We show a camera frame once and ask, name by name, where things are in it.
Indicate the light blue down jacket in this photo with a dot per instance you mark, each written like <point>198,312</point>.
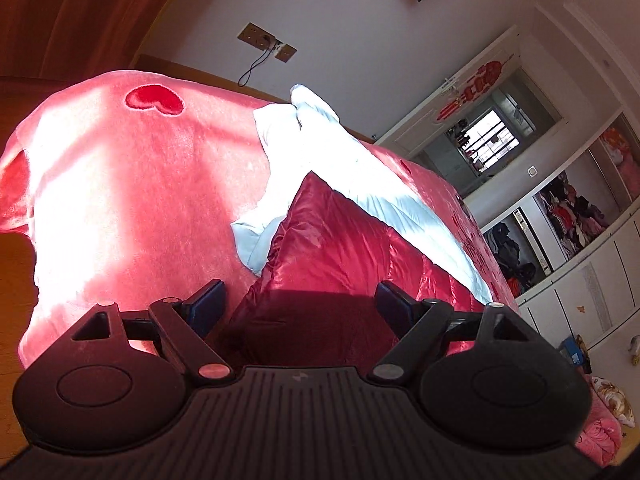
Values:
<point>310,150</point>

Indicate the blue shoe box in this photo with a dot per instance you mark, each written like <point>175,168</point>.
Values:
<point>574,351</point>

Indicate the white wall switch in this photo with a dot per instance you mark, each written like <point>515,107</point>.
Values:
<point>532,171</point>

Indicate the small brass wall socket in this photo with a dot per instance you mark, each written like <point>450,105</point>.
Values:
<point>286,52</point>

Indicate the white wardrobe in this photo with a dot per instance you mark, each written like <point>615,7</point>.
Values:
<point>590,285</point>

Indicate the folded pink quilt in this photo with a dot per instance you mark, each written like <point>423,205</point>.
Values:
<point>600,442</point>

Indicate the red down jacket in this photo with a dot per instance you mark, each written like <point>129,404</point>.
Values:
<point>340,250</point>

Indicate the pile of dark folded clothes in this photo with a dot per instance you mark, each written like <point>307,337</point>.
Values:
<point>505,250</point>

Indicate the orange garment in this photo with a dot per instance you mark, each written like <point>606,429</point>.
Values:
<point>515,285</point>

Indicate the wall ornament with tassel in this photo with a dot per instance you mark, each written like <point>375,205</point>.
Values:
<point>634,349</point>

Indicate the white room door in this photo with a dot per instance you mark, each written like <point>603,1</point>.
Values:
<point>415,120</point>

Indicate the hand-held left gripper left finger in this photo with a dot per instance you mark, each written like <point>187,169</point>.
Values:
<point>207,305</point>

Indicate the pink bedding bundle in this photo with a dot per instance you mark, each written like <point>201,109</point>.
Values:
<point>622,160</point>

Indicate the wide brass wall socket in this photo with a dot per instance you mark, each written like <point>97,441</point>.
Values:
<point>255,35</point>

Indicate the pink heart print bed blanket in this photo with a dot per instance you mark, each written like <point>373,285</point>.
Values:
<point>125,185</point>

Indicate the barred window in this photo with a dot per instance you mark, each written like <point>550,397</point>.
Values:
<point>487,140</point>

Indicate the red knot door ornament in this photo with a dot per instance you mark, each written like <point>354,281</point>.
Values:
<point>475,87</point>

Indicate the pile of mixed folded clothes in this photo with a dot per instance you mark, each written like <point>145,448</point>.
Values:
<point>575,215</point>

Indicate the floral pillow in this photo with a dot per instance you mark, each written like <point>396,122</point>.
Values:
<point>612,400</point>

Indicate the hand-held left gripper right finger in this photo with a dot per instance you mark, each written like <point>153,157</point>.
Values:
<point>397,305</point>

